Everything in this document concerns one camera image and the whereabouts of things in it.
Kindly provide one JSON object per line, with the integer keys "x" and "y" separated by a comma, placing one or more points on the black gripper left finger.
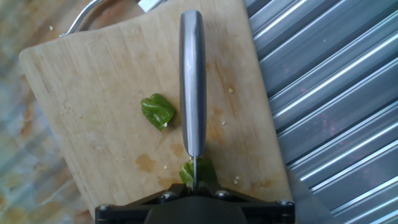
{"x": 172, "y": 191}

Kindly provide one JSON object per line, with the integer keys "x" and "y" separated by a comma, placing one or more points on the bamboo cutting board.
{"x": 102, "y": 109}

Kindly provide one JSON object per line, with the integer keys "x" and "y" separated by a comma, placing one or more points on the green chili pepper piece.
{"x": 157, "y": 110}

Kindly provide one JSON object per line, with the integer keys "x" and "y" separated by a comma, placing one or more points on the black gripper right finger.
{"x": 221, "y": 191}

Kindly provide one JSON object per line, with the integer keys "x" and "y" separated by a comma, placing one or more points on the steel kitchen knife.
{"x": 192, "y": 77}

